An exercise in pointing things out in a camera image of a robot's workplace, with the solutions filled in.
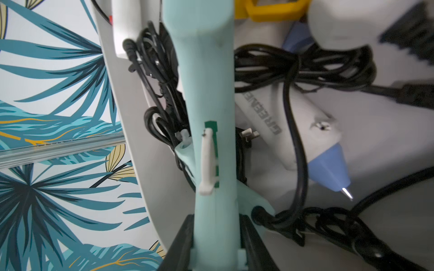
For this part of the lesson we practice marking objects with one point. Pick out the yellow glue gun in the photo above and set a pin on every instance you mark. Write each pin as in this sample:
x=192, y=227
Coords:
x=291, y=11

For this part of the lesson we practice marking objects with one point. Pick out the left aluminium frame post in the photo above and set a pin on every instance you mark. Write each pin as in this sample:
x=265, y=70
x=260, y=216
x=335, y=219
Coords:
x=33, y=154

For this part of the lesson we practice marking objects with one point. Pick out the white glue gun orange trigger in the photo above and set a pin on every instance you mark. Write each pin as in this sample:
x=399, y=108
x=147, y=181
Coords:
x=346, y=25

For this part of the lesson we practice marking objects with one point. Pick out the white glue gun red switch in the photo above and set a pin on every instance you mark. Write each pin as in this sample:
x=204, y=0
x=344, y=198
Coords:
x=126, y=23

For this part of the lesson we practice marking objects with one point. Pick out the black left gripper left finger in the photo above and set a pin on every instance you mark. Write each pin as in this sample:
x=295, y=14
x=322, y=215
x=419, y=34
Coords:
x=179, y=254

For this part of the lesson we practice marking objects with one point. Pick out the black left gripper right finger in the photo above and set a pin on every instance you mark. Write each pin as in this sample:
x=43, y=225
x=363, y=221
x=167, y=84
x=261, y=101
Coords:
x=258, y=257

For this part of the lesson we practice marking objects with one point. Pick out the small mint glue gun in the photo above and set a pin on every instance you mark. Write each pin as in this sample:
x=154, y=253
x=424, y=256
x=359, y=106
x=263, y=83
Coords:
x=203, y=36

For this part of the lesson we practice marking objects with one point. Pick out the grey plastic storage box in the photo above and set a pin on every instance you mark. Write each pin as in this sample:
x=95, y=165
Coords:
x=383, y=141

